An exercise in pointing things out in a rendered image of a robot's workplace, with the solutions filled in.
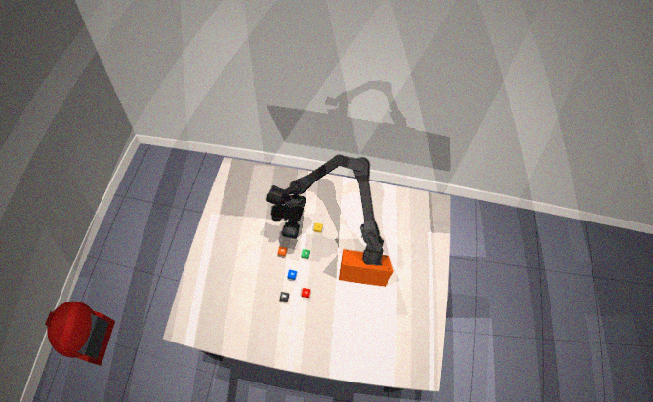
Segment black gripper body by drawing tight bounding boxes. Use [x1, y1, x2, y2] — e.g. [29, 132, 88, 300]
[281, 209, 302, 239]

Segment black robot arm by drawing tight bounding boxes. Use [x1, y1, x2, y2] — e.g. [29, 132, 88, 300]
[266, 154, 384, 266]

